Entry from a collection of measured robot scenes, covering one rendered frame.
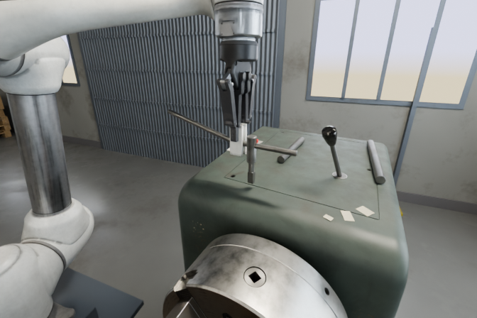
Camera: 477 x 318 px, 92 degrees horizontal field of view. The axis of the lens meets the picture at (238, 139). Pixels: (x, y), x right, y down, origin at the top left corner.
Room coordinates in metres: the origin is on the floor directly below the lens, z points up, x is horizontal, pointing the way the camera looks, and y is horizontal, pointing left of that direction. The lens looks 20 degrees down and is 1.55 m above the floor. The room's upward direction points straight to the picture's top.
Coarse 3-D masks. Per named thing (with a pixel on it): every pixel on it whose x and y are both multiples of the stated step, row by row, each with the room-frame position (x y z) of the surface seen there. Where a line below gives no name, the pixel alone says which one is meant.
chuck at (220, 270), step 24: (192, 264) 0.32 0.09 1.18; (216, 264) 0.28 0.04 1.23; (240, 264) 0.27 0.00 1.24; (264, 264) 0.27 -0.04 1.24; (192, 288) 0.25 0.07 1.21; (216, 288) 0.24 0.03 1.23; (240, 288) 0.23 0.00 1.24; (264, 288) 0.24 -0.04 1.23; (288, 288) 0.24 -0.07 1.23; (312, 288) 0.25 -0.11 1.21; (168, 312) 0.28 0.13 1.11; (216, 312) 0.23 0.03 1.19; (240, 312) 0.21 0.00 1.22; (264, 312) 0.20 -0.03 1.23; (288, 312) 0.21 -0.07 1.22; (312, 312) 0.22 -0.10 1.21
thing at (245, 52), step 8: (232, 40) 0.45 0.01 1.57; (240, 40) 0.45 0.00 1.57; (248, 40) 0.45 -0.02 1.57; (224, 48) 0.45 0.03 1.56; (232, 48) 0.45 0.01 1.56; (240, 48) 0.44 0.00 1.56; (248, 48) 0.45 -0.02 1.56; (256, 48) 0.47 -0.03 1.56; (224, 56) 0.45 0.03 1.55; (232, 56) 0.45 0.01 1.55; (240, 56) 0.44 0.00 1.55; (248, 56) 0.45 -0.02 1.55; (256, 56) 0.47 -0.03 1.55; (232, 64) 0.45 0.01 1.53; (240, 64) 0.46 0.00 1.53; (248, 64) 0.50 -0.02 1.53; (224, 72) 0.45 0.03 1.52; (232, 72) 0.44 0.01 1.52; (232, 80) 0.45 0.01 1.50
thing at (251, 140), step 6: (246, 138) 0.46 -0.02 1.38; (252, 138) 0.45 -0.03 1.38; (246, 144) 0.46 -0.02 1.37; (252, 144) 0.45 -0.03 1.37; (246, 150) 0.46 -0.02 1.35; (252, 150) 0.46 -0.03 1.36; (246, 156) 0.47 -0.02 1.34; (252, 156) 0.46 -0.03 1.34; (252, 162) 0.46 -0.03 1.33; (252, 168) 0.46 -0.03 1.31; (252, 174) 0.46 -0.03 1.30; (252, 180) 0.46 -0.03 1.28
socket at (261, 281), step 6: (246, 270) 0.26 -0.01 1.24; (252, 270) 0.26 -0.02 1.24; (258, 270) 0.26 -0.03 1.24; (246, 276) 0.25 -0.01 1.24; (252, 276) 0.26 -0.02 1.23; (258, 276) 0.26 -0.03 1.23; (264, 276) 0.25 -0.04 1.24; (246, 282) 0.24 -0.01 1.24; (252, 282) 0.24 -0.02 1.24; (258, 282) 0.24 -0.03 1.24; (264, 282) 0.24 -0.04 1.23
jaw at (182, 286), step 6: (192, 276) 0.29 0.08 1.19; (186, 282) 0.28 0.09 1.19; (180, 288) 0.27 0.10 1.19; (186, 288) 0.26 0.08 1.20; (180, 294) 0.27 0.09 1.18; (186, 294) 0.26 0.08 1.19; (180, 300) 0.26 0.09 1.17; (186, 300) 0.25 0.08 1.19; (192, 300) 0.25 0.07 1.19; (180, 306) 0.24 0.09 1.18; (186, 306) 0.24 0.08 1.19; (192, 306) 0.24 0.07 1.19; (198, 306) 0.25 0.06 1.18; (174, 312) 0.24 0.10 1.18; (180, 312) 0.23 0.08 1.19; (186, 312) 0.23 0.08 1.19; (192, 312) 0.24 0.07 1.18; (198, 312) 0.24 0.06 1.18
